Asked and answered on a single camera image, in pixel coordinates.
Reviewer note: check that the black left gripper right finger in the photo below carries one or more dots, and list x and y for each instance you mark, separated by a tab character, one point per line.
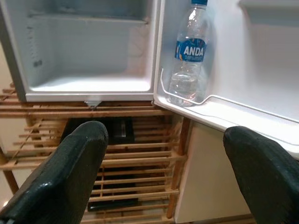
268	182

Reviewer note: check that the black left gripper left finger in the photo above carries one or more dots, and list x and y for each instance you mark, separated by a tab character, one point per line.
58	182

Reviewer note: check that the white fridge door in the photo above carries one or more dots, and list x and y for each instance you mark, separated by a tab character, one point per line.
257	70

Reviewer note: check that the clear water bottle blue label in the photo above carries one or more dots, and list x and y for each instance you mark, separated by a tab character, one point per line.
190	52

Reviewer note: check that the silver mini fridge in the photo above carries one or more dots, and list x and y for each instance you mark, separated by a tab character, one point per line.
93	58

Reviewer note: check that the clear fridge shelf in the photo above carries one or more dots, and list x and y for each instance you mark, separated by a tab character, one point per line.
93	19

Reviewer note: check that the beige kitchen cabinet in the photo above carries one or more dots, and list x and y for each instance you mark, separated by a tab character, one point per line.
205	175

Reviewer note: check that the black box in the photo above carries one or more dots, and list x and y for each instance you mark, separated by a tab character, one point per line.
121	130

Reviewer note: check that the wooden slatted rack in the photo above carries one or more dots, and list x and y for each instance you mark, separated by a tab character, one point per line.
130	114

